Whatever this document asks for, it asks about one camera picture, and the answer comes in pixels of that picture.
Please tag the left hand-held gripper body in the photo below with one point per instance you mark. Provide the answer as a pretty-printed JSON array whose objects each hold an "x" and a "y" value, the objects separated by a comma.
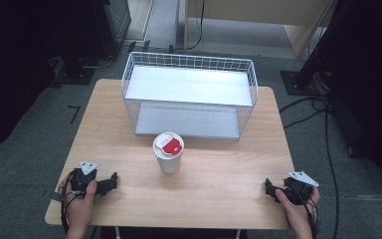
[{"x": 81, "y": 179}]

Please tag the black stand with base plate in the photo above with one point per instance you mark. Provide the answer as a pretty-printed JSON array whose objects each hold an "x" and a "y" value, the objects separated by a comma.
[{"x": 306, "y": 79}]

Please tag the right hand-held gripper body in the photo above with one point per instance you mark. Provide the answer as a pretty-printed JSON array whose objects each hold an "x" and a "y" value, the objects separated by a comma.
[{"x": 297, "y": 191}]

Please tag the person's dark clothed legs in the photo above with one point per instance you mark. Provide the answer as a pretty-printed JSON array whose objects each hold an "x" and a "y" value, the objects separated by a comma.
[{"x": 175, "y": 233}]

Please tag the person's right hand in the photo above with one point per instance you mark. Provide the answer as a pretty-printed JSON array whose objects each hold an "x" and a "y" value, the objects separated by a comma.
[{"x": 298, "y": 214}]

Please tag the white cup with red-white lid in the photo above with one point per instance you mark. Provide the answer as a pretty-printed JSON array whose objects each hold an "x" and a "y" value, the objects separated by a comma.
[{"x": 168, "y": 152}]

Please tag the black flat stand base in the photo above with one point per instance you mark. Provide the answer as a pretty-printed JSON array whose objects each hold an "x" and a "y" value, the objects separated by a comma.
[{"x": 76, "y": 74}]

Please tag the white table leg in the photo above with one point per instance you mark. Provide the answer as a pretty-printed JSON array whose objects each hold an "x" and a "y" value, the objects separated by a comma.
[
  {"x": 238, "y": 234},
  {"x": 117, "y": 233}
]

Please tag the person's left hand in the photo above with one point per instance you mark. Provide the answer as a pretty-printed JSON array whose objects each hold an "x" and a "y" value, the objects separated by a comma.
[{"x": 79, "y": 209}]

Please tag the dark cabinet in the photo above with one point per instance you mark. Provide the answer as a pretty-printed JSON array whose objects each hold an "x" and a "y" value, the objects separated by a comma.
[{"x": 114, "y": 23}]

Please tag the light wooden furniture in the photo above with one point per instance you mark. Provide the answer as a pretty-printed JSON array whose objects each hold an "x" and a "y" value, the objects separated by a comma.
[{"x": 262, "y": 10}]

